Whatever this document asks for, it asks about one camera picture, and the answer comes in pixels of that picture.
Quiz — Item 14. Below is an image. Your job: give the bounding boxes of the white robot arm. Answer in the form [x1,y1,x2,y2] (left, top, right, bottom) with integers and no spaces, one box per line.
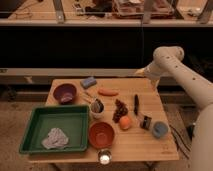
[135,46,213,171]

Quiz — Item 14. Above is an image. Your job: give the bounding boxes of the white cup with utensils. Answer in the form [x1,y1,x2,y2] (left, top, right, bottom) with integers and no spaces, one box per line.
[90,99,104,119]

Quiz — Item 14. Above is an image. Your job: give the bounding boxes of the clear glass cup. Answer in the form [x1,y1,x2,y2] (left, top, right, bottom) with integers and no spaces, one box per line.
[98,149,112,165]

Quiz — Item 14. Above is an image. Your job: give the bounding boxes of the orange carrot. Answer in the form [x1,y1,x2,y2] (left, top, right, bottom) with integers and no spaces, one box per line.
[98,89,119,96]

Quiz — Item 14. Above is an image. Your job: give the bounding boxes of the dark grape bunch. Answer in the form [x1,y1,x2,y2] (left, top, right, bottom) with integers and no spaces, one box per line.
[112,100,128,123]

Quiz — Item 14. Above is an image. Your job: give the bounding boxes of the wooden table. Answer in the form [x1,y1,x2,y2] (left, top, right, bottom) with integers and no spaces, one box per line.
[29,78,179,163]

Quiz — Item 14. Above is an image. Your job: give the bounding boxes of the small black box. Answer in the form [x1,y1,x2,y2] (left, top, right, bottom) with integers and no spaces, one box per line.
[140,115,152,130]

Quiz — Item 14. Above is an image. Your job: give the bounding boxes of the orange fruit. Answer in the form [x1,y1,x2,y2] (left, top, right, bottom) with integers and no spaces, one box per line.
[119,115,132,130]

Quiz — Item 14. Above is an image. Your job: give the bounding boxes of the blue sponge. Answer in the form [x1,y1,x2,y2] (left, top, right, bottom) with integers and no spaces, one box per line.
[80,77,97,89]

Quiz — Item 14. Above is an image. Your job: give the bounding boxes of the wooden stick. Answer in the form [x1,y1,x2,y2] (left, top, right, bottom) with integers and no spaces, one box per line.
[82,92,95,103]

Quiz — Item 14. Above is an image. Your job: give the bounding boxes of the orange bowl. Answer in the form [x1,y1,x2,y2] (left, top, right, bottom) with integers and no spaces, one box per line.
[88,122,115,149]

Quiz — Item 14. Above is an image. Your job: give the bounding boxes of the purple bowl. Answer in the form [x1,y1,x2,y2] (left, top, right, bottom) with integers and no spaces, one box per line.
[53,83,77,104]

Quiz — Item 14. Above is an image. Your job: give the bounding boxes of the green plastic tray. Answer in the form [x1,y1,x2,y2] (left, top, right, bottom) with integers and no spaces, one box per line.
[19,105,89,154]

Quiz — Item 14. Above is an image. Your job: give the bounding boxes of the crumpled white cloth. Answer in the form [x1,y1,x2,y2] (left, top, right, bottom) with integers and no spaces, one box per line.
[42,128,69,149]

